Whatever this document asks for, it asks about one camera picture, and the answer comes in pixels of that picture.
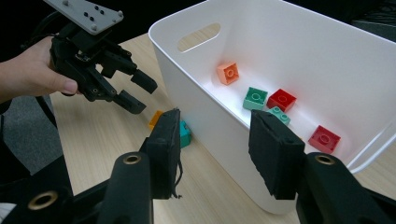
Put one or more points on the bright red toy building block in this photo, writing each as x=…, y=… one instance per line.
x=281, y=100

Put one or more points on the green square toy building block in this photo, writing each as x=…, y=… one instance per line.
x=255, y=98

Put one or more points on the orange toy building block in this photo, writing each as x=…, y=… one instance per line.
x=154, y=119

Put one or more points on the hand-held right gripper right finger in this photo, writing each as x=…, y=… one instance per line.
x=274, y=155

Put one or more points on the teal blue toy building block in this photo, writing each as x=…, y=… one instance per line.
x=184, y=133

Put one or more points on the salmon pink toy building block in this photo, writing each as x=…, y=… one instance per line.
x=228, y=73

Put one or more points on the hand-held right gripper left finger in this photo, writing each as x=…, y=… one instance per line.
x=165, y=155

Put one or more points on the green oblong toy building block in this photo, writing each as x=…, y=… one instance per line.
x=280, y=115

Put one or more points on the white plastic bin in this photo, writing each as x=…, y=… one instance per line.
x=218, y=130

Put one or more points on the dark red toy building block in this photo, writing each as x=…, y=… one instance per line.
x=324, y=139

